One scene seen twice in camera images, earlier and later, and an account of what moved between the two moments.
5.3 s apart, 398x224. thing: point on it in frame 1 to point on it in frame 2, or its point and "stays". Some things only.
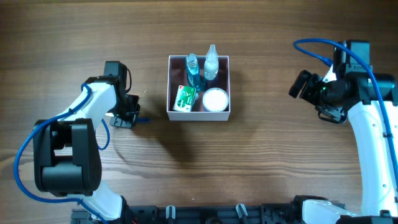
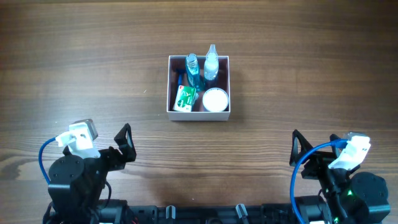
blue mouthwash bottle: x=194 y=77 stays
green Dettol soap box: x=185 y=98 stays
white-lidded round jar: x=215 y=99 stays
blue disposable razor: x=143 y=119 to x=180 y=72
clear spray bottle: x=211 y=65 stays
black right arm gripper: x=310 y=90 to x=313 y=162
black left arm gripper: x=128 y=115 to x=115 y=156
